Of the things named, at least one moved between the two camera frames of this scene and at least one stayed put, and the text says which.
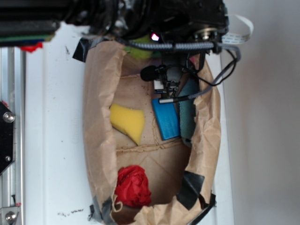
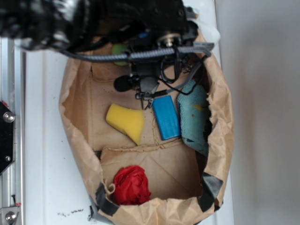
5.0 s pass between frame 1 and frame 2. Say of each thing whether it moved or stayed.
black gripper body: moved
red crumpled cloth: stayed
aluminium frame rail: stayed
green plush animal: moved
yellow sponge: stayed
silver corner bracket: stayed
